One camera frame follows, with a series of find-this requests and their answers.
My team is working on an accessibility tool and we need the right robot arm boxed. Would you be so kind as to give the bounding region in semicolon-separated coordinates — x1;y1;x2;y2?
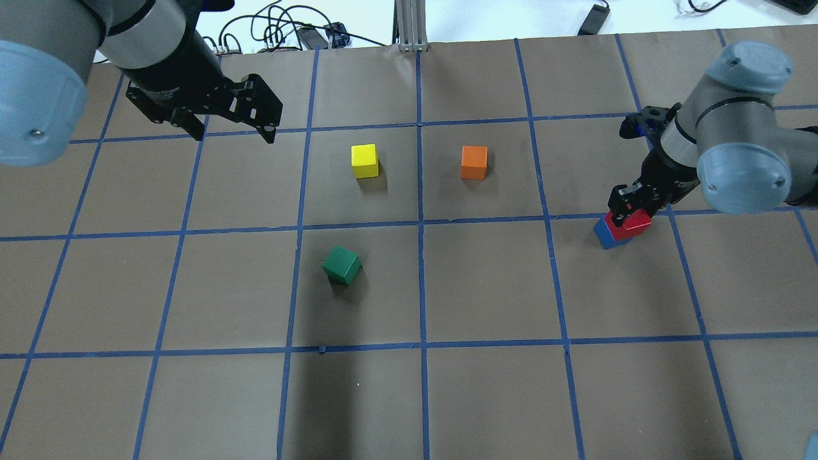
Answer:
605;41;817;233

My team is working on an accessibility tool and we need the aluminium frame post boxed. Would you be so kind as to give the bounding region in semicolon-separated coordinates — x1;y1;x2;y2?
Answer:
392;1;429;52

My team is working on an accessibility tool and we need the red wooden block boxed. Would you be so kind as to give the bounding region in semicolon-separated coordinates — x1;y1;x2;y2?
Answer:
605;209;652;242

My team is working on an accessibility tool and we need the blue wooden block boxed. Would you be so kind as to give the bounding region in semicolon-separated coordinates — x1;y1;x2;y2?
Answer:
594;213;639;250

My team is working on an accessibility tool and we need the yellow wooden block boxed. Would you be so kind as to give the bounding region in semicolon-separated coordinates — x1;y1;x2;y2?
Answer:
350;144;380;180

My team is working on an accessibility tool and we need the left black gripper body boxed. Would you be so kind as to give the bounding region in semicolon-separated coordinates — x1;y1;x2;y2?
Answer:
125;26;283;132

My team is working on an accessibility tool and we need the orange wooden block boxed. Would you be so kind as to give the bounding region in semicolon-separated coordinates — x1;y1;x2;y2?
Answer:
459;145;488;180

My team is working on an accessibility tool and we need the black cable bundle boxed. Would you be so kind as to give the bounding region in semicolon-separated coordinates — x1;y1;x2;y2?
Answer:
219;3;387;53

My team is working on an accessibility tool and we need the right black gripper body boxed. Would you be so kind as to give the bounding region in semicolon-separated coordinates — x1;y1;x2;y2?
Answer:
608;149;699;215

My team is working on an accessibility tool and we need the green wooden block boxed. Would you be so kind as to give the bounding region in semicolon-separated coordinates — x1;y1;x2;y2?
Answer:
321;245;362;286

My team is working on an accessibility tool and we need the black power adapter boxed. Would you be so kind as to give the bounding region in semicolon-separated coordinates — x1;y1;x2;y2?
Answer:
576;4;610;36

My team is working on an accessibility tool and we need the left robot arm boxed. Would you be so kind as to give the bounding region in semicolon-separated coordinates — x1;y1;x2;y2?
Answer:
1;1;283;167

